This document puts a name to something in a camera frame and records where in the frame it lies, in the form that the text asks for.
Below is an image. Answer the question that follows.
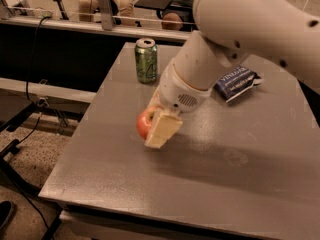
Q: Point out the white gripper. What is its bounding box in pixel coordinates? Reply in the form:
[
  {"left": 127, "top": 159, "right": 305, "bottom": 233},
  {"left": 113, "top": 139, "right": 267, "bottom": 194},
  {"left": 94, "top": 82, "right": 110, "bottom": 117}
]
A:
[{"left": 145, "top": 59, "right": 212, "bottom": 148}]

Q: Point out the red apple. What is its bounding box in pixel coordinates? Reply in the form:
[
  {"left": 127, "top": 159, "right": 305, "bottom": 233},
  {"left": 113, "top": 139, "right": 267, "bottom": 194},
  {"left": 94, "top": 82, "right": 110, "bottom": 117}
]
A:
[{"left": 136, "top": 106, "right": 158, "bottom": 139}]

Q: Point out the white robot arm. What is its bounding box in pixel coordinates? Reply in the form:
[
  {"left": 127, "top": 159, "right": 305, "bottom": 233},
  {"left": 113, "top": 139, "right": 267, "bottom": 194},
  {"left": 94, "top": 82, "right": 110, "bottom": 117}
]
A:
[{"left": 145, "top": 0, "right": 320, "bottom": 148}]

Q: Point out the green soda can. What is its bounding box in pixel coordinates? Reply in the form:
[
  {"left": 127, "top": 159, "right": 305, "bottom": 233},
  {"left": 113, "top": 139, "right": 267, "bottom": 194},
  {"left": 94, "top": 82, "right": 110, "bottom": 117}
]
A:
[{"left": 135, "top": 38, "right": 158, "bottom": 84}]

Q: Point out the blue chip bag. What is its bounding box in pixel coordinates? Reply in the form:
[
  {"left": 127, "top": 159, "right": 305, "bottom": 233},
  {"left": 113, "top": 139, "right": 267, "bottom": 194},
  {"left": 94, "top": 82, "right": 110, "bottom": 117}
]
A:
[{"left": 214, "top": 66, "right": 263, "bottom": 103}]

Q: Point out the seated person with laptop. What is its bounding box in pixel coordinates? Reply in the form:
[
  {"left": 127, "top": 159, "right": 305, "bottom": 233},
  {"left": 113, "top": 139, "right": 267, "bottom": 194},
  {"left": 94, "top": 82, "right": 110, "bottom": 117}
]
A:
[{"left": 135, "top": 0, "right": 197, "bottom": 32}]

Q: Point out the seated person in khaki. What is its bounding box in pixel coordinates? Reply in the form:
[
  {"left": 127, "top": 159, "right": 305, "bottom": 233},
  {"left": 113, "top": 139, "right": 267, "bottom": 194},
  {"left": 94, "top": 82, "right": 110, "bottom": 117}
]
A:
[{"left": 78, "top": 0, "right": 135, "bottom": 26}]

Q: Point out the black shoe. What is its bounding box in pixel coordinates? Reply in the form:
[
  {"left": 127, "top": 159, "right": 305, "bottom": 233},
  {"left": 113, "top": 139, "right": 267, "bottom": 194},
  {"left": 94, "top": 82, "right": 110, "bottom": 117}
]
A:
[{"left": 0, "top": 201, "right": 14, "bottom": 230}]

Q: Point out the left metal bracket post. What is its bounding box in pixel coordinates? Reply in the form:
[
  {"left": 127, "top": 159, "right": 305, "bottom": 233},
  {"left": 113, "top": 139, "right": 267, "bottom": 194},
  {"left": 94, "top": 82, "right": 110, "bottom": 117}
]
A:
[{"left": 98, "top": 0, "right": 114, "bottom": 30}]

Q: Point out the black cable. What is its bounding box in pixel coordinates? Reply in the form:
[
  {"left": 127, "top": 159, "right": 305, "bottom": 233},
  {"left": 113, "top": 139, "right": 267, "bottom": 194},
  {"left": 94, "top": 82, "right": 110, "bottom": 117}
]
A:
[{"left": 25, "top": 15, "right": 52, "bottom": 102}]

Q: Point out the black side table frame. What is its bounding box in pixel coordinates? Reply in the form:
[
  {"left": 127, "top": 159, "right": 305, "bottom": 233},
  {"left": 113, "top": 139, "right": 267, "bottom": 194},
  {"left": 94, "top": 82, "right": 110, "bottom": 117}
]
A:
[{"left": 0, "top": 95, "right": 40, "bottom": 196}]

